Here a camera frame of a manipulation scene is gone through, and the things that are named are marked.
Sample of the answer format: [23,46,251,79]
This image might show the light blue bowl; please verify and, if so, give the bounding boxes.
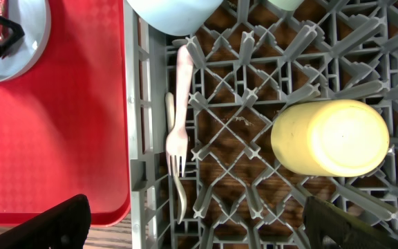
[128,0,222,36]

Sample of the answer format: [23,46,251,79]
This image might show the yellow plastic cup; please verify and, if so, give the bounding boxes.
[271,100,390,177]

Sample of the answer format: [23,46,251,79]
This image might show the light blue plate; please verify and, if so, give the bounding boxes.
[0,0,51,82]

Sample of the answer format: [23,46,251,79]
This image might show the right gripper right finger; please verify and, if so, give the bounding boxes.
[303,196,398,249]

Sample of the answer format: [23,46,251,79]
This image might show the mint green bowl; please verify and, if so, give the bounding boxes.
[268,0,303,11]

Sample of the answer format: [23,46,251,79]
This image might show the red serving tray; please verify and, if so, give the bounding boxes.
[0,0,130,226]

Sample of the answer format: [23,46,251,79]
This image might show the cream plastic spoon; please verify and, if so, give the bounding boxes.
[165,92,188,224]

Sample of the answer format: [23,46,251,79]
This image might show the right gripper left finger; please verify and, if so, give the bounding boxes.
[0,194,91,249]

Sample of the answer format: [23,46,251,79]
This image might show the grey dishwasher rack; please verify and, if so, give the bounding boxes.
[124,0,398,248]

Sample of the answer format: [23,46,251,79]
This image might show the pink plastic fork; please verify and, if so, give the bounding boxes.
[165,44,195,178]

